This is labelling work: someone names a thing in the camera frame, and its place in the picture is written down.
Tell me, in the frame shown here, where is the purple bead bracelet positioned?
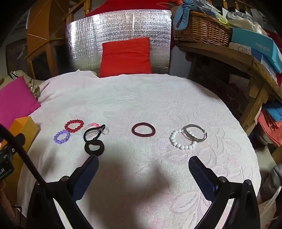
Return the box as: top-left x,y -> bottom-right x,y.
53,130 -> 71,144

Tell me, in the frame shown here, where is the silver foil insulation sheet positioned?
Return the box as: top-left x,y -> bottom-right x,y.
66,10 -> 172,74

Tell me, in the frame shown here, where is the salmon folded cloth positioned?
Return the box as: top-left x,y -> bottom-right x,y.
258,109 -> 282,147

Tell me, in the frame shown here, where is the thin black hair tie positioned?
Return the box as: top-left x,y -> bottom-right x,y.
83,124 -> 110,141

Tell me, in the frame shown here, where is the white bead bracelet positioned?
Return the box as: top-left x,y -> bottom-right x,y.
170,129 -> 197,150

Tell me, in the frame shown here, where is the wooden frame furniture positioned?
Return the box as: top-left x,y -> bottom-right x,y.
26,0 -> 92,79

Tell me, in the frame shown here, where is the clear bead bracelet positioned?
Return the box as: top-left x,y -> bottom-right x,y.
81,123 -> 99,140

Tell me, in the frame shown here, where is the white patterned box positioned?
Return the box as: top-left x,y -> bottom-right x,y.
229,42 -> 253,55

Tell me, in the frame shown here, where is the thick black hair tie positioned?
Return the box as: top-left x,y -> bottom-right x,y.
85,139 -> 105,156

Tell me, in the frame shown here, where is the magenta pillow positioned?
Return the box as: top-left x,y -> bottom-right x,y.
0,75 -> 41,130

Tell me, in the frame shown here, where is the red cloth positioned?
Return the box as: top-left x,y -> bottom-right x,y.
85,0 -> 183,17

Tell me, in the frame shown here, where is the orange box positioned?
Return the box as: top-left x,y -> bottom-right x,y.
4,116 -> 40,206

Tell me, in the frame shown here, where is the grey cloth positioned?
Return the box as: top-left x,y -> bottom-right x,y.
262,164 -> 282,199

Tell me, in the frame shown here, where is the silver cuff bangle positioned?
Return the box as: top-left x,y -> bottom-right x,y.
183,124 -> 208,141

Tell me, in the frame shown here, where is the white paper bag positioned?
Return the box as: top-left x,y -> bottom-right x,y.
258,187 -> 277,229

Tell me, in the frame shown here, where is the red cushion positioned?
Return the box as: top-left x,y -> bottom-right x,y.
99,37 -> 152,78

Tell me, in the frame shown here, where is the wicker basket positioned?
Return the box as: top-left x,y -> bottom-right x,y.
172,11 -> 233,47

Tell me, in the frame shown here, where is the person's left hand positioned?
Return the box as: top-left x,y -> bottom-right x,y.
0,182 -> 14,223

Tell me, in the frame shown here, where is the white embossed towel blanket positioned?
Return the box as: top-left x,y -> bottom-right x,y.
18,70 -> 262,229

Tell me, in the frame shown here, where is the wooden table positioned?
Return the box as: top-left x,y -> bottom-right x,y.
174,42 -> 282,136

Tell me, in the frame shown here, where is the blue folded cloth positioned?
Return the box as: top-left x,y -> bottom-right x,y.
262,101 -> 282,121

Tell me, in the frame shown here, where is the patterned beige cloth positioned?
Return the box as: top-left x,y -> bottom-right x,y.
9,71 -> 40,98

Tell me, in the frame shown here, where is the teal cardboard box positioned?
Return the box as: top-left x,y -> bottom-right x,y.
231,27 -> 282,74

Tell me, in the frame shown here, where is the black cable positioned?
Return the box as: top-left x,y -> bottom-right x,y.
0,124 -> 94,229

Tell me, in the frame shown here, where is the beige cushion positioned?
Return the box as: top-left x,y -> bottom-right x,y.
0,70 -> 29,89

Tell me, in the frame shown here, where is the red bead bracelet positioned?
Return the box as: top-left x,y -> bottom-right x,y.
65,119 -> 85,133

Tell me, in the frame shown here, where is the clear plastic bag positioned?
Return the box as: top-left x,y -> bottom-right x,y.
226,11 -> 268,35

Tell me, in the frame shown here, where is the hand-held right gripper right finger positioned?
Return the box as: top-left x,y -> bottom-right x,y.
188,155 -> 261,229

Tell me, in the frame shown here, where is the maroon hair tie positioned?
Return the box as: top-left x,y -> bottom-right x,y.
131,122 -> 156,137

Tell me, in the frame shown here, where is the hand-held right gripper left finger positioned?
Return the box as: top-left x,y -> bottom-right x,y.
26,154 -> 99,229

